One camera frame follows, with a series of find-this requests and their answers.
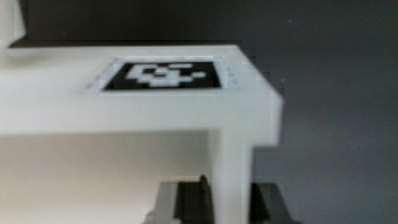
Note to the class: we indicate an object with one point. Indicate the white drawer box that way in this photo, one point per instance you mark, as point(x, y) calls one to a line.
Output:
point(136, 108)

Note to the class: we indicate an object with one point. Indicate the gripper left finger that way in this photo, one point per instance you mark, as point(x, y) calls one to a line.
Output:
point(184, 204)

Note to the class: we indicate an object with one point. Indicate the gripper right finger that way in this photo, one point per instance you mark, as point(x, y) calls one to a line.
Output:
point(269, 210)

